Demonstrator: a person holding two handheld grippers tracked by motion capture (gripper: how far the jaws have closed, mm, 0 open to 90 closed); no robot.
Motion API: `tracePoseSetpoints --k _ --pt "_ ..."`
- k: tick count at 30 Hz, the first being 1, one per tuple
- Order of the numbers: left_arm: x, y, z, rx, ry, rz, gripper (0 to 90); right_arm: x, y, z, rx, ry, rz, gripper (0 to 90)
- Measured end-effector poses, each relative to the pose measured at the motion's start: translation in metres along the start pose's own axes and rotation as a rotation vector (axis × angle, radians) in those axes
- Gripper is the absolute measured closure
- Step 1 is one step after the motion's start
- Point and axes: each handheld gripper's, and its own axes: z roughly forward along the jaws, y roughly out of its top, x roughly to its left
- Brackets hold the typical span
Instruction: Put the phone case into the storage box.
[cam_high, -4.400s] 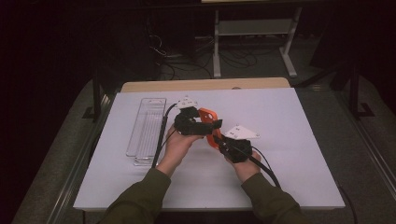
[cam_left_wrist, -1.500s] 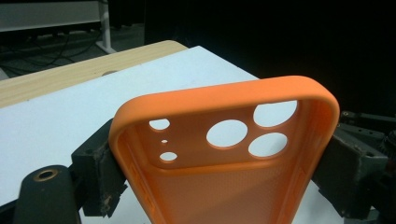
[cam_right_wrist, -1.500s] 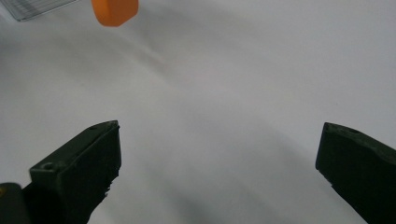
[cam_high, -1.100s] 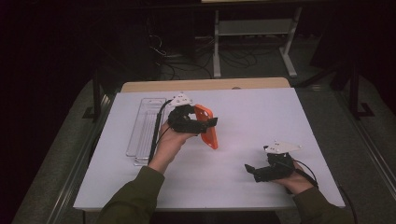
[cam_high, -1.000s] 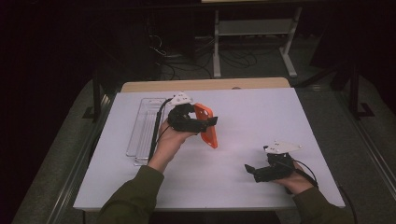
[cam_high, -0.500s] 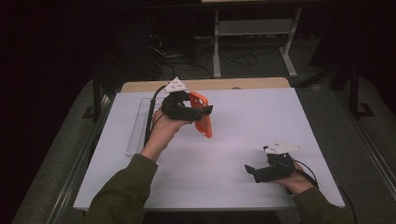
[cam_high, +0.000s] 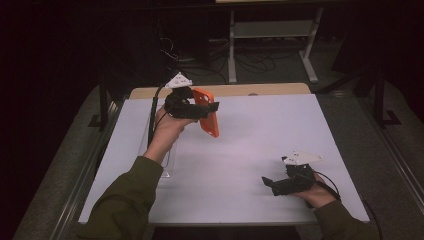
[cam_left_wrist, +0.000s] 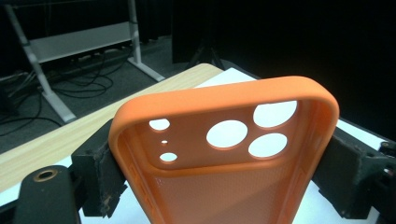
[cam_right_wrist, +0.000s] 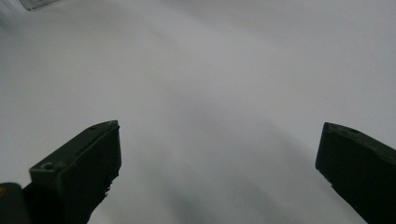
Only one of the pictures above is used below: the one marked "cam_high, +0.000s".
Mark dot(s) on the person's right hand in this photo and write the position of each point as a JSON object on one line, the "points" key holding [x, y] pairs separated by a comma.
{"points": [[316, 195]]}

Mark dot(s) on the clear plastic tray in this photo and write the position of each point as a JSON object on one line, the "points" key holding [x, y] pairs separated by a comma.
{"points": [[168, 163]]}

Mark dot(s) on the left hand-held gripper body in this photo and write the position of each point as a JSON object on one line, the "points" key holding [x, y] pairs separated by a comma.
{"points": [[181, 106]]}

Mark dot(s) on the aluminium rail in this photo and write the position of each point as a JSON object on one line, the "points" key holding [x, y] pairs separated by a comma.
{"points": [[75, 193], [396, 160]]}

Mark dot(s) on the black metal stand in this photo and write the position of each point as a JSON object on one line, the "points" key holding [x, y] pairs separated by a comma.
{"points": [[104, 100], [379, 100]]}

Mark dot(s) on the white desk frame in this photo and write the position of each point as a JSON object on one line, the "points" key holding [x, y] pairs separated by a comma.
{"points": [[266, 29]]}

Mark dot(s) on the orange phone case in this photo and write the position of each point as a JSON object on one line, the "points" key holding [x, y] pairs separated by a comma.
{"points": [[210, 125]]}

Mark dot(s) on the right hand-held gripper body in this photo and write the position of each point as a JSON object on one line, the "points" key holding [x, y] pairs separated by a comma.
{"points": [[296, 181]]}

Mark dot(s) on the person's left hand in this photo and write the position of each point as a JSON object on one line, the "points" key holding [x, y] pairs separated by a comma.
{"points": [[165, 133]]}

